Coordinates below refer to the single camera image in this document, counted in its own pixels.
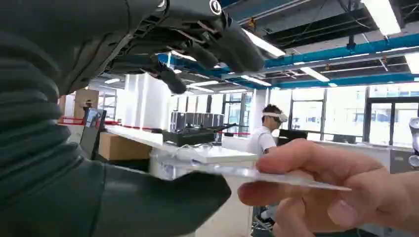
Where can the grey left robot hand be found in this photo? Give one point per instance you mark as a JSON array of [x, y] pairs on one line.
[[98, 29]]

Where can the black monitor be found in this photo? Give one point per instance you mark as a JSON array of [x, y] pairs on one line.
[[289, 135]]

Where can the tall brown cardboard box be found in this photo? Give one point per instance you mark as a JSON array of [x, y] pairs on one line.
[[85, 101]]

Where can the person's hand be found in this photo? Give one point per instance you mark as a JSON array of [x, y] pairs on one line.
[[360, 196]]

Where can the person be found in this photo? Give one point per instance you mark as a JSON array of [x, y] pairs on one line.
[[262, 139]]

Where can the ribbed grey left arm sleeve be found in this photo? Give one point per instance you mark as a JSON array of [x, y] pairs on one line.
[[29, 130]]

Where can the clear plastic card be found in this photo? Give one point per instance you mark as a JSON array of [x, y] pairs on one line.
[[235, 171]]

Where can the long ceiling light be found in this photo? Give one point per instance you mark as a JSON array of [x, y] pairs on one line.
[[315, 74], [256, 80], [381, 14], [265, 44], [413, 62]]

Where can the white desk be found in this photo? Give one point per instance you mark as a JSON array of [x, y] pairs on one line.
[[226, 209]]

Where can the blue ceiling beam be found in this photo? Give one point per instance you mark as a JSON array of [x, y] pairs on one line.
[[353, 80], [199, 67], [343, 50]]

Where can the black screen on stand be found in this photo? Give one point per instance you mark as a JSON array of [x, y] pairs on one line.
[[91, 127]]

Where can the black equipment case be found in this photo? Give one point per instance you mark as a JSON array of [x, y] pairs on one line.
[[218, 119], [207, 119]]

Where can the silver robot part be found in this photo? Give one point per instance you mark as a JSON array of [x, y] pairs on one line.
[[414, 140]]

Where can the red barrier tape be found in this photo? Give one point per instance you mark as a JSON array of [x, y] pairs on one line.
[[111, 123]]

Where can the grey box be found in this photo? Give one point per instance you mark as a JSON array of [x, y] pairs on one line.
[[400, 162]]

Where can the white headset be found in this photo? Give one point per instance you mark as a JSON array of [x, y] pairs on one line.
[[276, 115]]

